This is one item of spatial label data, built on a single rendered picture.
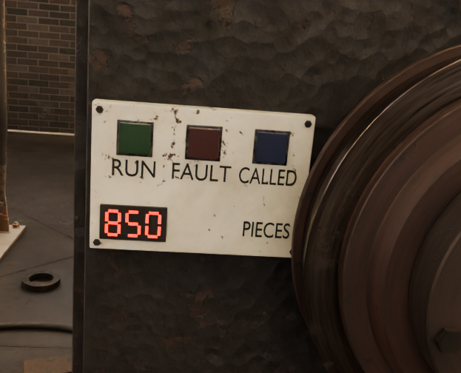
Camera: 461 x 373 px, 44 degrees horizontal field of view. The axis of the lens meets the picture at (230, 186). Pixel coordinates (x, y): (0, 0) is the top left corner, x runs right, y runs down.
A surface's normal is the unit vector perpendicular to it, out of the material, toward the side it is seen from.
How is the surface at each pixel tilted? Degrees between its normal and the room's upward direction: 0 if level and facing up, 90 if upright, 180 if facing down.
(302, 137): 90
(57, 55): 90
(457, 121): 90
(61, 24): 90
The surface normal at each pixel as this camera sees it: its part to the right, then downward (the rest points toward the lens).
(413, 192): -0.70, -0.35
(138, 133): 0.07, 0.27
